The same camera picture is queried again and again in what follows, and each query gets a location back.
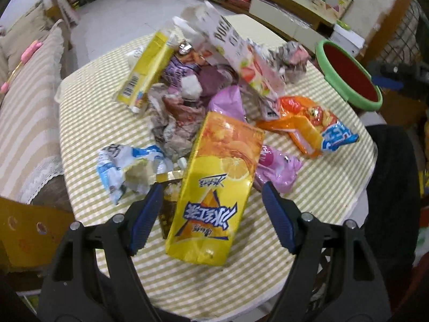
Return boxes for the orange chip bag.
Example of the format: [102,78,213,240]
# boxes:
[257,96,359,157]

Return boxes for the blue white snack wrapper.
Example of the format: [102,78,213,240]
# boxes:
[96,144,173,205]

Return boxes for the pink foil wrapper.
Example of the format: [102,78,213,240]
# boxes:
[253,145,302,193]

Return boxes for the pink newspaper ball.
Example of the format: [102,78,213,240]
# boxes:
[271,41,311,84]

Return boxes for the yellow iced tea carton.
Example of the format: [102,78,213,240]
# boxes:
[166,111,264,266]

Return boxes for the dark brown cigarette pack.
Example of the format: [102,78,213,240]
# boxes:
[156,170,184,240]

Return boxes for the brown newspaper ball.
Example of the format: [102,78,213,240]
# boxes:
[148,83,206,161]

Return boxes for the long yellow box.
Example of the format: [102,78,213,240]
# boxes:
[115,22,181,114]

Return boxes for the purple swirl snack bag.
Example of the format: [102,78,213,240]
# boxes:
[161,50,238,97]

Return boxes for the large red green-rimmed bin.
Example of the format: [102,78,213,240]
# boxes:
[316,40,383,112]

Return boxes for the small green box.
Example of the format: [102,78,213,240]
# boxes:
[337,20,351,31]

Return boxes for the chinese checkers board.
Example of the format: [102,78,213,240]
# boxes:
[312,0,353,20]

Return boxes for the striped beige sofa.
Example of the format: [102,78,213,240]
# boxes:
[1,2,71,210]

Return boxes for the wooden TV cabinet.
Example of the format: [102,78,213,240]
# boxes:
[209,0,337,51]

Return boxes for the pink toy wand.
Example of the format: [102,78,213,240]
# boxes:
[1,40,43,94]

